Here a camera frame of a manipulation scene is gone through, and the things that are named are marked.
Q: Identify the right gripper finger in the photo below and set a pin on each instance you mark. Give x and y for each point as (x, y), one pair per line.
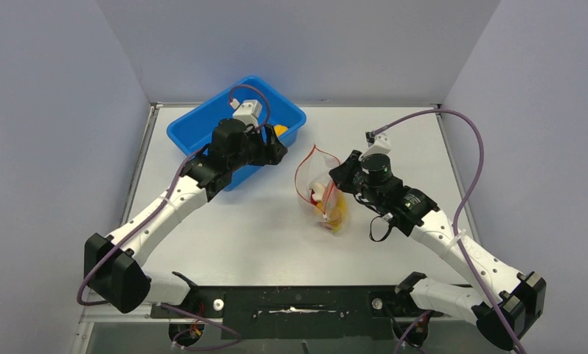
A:
(343, 179)
(352, 163)

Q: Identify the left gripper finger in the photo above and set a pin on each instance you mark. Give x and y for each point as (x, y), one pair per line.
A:
(272, 156)
(273, 145)

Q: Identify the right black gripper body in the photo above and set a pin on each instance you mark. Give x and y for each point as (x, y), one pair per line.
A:
(370, 194)

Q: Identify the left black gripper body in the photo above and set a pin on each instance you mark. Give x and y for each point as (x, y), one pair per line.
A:
(254, 150)

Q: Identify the clear zip bag orange zipper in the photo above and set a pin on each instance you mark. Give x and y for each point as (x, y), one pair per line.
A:
(314, 167)

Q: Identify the red toy watermelon slice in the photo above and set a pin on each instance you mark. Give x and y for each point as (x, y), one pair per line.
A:
(327, 200)

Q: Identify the yellow toy banana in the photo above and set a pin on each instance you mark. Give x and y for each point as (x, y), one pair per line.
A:
(338, 213)

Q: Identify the white toy mushroom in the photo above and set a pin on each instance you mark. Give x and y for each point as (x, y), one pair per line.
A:
(317, 191)

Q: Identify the orange toy mango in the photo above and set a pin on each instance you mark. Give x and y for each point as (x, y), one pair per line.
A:
(319, 211)

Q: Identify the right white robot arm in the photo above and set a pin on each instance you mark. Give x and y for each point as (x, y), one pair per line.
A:
(501, 301)

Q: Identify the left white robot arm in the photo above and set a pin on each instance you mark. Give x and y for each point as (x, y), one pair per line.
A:
(113, 263)

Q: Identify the yellow toy pepper slice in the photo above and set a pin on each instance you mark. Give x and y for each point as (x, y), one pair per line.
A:
(280, 129)

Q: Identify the blue plastic bin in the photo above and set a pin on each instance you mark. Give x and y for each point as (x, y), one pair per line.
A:
(193, 130)

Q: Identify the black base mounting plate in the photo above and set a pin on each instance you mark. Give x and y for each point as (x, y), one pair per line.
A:
(376, 312)

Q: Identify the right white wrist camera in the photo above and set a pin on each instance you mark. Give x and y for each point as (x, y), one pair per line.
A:
(377, 143)

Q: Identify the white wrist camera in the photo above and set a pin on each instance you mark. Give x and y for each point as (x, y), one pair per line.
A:
(248, 112)
(377, 143)

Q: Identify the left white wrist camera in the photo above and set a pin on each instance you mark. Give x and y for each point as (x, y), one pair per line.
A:
(248, 112)

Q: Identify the aluminium table frame rail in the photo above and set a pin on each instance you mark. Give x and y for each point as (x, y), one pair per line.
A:
(141, 156)

